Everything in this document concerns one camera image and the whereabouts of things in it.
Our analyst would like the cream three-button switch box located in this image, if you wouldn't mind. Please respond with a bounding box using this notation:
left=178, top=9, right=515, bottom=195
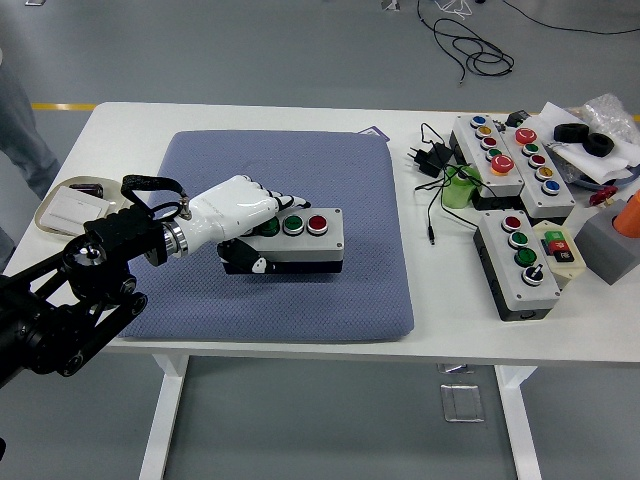
left=530, top=220, right=586, bottom=291

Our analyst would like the person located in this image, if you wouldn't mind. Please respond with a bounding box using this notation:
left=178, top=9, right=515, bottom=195
left=0, top=47, right=61, bottom=261

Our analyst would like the orange cylinder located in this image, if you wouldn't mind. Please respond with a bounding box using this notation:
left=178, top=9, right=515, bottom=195
left=614, top=188, right=640, bottom=240

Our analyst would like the black power adapter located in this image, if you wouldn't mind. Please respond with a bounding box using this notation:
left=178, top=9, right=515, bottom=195
left=403, top=142, right=454, bottom=177

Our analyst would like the coiled black floor cable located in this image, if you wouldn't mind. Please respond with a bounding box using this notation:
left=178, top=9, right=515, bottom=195
left=417, top=0, right=515, bottom=89

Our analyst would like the white cord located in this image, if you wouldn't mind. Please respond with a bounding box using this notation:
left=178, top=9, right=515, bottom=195
left=432, top=0, right=474, bottom=21

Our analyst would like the white paper sheet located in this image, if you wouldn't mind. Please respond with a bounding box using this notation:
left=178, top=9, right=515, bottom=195
left=537, top=101, right=640, bottom=182

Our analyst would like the small red knob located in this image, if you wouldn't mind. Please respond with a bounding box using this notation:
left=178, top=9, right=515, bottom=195
left=588, top=185, right=619, bottom=206

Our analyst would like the blue ring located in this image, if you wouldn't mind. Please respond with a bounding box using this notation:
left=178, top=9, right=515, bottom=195
left=564, top=164, right=640, bottom=191

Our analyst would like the clear floor plate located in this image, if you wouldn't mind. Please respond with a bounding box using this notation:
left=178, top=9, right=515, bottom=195
left=439, top=382, right=485, bottom=424

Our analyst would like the black adapter cord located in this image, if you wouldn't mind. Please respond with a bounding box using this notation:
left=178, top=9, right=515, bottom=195
left=413, top=122, right=484, bottom=247

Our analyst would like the beige tray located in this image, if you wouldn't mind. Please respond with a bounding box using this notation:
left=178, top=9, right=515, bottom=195
left=33, top=174, right=132, bottom=241

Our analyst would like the grey block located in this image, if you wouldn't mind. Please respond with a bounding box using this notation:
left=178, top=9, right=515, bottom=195
left=574, top=198, right=640, bottom=286

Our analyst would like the green cup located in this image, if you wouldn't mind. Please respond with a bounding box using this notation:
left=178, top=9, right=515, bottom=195
left=440, top=164, right=482, bottom=210

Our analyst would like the blue-grey padded mat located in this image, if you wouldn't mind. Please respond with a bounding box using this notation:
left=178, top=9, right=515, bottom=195
left=109, top=129, right=416, bottom=344

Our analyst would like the purple-edged white card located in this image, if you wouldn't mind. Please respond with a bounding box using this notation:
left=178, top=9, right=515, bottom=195
left=355, top=124, right=391, bottom=144

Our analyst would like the clear bubble wrap bag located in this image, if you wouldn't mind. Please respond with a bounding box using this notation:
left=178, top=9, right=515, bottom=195
left=579, top=92, right=640, bottom=151

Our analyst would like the white table leg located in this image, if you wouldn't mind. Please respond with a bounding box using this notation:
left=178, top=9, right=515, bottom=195
left=494, top=364, right=544, bottom=480
left=138, top=353, right=190, bottom=480

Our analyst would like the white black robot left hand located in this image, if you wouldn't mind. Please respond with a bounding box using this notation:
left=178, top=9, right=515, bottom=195
left=178, top=173, right=312, bottom=276

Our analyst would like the long black floor cable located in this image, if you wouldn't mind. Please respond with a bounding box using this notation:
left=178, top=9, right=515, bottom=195
left=499, top=0, right=640, bottom=35

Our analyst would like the grey four-button control box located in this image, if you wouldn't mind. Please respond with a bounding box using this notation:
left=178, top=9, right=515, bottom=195
left=472, top=209, right=562, bottom=321
left=222, top=205, right=346, bottom=276

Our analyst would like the grey five-button control box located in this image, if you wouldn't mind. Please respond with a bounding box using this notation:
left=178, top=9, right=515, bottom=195
left=449, top=114, right=525, bottom=210
left=499, top=127, right=577, bottom=221

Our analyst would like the black foam ring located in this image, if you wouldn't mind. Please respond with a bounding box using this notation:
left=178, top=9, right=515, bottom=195
left=552, top=122, right=591, bottom=143
left=583, top=132, right=616, bottom=158

